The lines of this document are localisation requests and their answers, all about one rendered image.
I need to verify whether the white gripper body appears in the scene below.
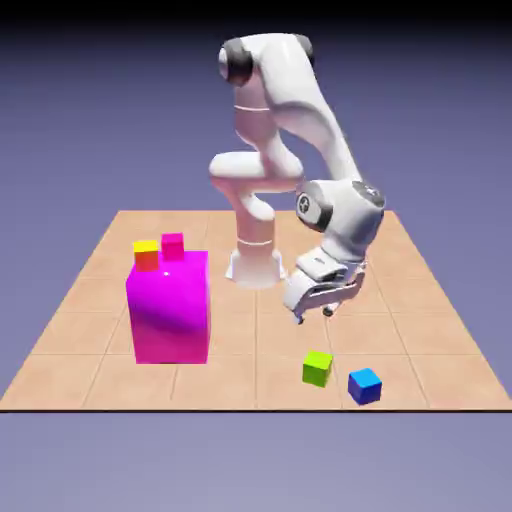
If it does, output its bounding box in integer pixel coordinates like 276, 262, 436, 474
281, 270, 367, 318

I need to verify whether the small green cube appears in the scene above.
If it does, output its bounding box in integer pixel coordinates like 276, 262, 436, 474
301, 350, 335, 389

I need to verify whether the small blue cube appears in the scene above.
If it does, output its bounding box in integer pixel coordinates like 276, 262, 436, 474
346, 367, 384, 406

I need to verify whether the small pink cube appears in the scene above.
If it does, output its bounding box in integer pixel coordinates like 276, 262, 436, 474
160, 232, 186, 262

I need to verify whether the small yellow cube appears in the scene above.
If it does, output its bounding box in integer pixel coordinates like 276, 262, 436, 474
132, 239, 160, 274

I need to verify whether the large magenta box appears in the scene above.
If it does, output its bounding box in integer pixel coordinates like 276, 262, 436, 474
125, 250, 212, 366

